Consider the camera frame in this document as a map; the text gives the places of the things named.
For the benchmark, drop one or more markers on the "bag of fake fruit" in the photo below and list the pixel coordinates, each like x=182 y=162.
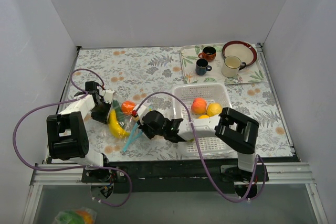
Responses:
x=76 y=216

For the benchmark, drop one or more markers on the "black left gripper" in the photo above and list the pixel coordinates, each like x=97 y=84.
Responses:
x=102 y=112

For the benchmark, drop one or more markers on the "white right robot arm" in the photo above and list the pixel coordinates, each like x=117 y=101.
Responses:
x=235 y=129

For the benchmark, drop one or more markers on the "floral tablecloth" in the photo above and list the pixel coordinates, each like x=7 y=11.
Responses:
x=149 y=74

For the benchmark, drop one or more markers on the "floral serving tray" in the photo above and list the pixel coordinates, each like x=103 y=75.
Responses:
x=189 y=56

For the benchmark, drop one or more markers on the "orange fake tangerine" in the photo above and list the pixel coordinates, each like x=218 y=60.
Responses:
x=127 y=107

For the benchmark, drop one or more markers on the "white perforated plastic basket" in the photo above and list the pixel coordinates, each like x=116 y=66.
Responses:
x=204 y=95

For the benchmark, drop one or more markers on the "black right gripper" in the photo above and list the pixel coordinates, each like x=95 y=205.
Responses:
x=143 y=128

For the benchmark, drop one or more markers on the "green fake cucumber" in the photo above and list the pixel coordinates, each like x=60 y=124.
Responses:
x=116 y=105

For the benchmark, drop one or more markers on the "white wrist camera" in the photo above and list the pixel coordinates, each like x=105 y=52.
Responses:
x=108 y=95
x=141 y=111

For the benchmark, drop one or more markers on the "fake peach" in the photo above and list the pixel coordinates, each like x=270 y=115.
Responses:
x=199 y=106

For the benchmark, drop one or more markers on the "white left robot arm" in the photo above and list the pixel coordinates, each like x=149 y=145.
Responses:
x=67 y=135

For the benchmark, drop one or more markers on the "orange patterned mug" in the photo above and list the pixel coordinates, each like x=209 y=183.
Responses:
x=209 y=54

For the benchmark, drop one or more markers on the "small orange yellow fruit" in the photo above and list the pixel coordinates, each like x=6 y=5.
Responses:
x=203 y=116

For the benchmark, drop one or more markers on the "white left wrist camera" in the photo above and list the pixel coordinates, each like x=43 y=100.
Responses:
x=108 y=95

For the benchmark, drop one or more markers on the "cream enamel mug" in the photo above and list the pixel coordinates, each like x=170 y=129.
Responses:
x=231 y=66

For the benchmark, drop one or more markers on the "clear zip top bag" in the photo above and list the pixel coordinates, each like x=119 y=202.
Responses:
x=128 y=123

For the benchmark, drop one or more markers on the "dark blue mug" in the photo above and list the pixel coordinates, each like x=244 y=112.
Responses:
x=202 y=67

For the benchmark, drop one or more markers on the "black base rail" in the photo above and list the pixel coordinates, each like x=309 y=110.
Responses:
x=171 y=176

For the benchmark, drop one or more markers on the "yellow fake banana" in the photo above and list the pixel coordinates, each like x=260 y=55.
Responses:
x=116 y=130

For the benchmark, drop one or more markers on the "yellow fake lemon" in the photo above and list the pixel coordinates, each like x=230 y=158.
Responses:
x=213 y=109

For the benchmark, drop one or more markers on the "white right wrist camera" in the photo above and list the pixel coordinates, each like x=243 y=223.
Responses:
x=141 y=111

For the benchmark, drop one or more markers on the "red rimmed plate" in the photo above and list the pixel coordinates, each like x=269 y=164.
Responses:
x=244 y=51

